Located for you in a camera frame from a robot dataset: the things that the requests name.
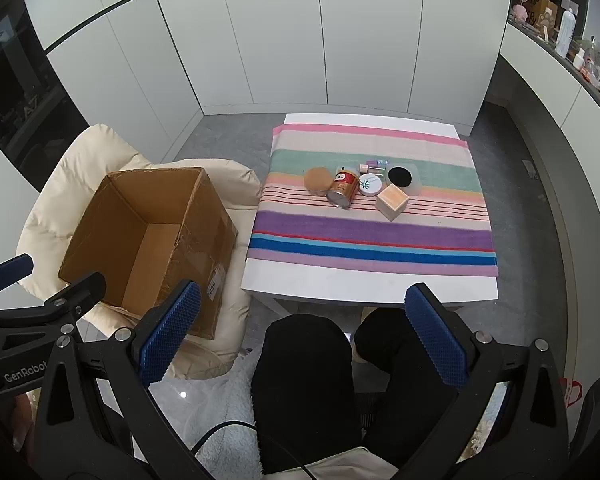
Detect white table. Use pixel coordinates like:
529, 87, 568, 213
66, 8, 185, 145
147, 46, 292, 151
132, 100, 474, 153
240, 112, 499, 311

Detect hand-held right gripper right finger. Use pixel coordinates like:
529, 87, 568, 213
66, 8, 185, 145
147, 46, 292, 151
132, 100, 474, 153
404, 282, 571, 480

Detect white fluffy blanket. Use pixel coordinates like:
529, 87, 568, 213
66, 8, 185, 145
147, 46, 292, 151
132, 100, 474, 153
190, 355, 262, 480

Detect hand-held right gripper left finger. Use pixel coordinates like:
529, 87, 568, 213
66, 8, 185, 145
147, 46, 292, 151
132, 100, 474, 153
32, 280, 203, 480

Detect person's left hand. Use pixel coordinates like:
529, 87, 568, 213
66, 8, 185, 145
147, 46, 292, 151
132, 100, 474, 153
10, 392, 39, 451

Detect striped cloth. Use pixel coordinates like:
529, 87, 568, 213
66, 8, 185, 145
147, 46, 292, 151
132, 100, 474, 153
245, 122, 498, 278

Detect white tall bottle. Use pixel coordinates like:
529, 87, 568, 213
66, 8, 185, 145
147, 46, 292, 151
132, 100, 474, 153
555, 7, 579, 58

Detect black cable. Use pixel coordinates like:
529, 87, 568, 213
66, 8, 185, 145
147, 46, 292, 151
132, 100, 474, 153
190, 420, 321, 480

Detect pale pink lid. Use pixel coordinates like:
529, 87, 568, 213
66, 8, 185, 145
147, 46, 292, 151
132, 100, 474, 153
303, 166, 334, 197

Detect white round jar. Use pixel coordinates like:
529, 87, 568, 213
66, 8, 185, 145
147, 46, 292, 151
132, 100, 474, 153
358, 172, 384, 197

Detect black round disc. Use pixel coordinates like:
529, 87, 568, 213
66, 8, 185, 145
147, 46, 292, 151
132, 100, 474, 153
385, 162, 423, 196

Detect red gold can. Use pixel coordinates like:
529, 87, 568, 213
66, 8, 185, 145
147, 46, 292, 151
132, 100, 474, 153
326, 168, 361, 209

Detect red white object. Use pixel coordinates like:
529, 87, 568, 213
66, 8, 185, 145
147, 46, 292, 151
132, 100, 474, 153
560, 377, 587, 411

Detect glass items on counter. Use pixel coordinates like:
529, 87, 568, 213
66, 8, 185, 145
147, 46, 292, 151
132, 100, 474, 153
574, 37, 600, 98

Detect cream padded chair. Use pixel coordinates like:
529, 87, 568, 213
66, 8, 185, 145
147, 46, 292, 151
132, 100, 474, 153
15, 124, 263, 381

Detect person's leg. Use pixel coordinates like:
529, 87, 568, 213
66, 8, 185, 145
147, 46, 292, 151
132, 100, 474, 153
251, 314, 366, 476
355, 307, 462, 461

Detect cream jacket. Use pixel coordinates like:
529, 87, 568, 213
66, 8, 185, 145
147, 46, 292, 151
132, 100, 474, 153
260, 447, 399, 480

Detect brown printed box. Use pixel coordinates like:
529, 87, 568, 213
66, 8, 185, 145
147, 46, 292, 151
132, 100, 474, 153
525, 0, 562, 31

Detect person's right leg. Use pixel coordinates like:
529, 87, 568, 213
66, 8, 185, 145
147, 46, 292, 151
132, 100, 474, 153
355, 307, 462, 461

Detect black glass panel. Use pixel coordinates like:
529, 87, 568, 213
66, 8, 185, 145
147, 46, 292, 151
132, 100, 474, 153
0, 0, 89, 161

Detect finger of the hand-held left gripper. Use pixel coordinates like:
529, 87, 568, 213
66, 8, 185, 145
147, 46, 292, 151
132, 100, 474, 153
0, 254, 34, 308
0, 272, 107, 342

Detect person's left leg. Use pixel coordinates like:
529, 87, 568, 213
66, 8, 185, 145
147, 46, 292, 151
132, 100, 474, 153
251, 314, 366, 476

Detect brown cardboard box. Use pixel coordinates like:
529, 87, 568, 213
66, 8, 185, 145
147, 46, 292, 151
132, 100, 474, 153
57, 167, 240, 341

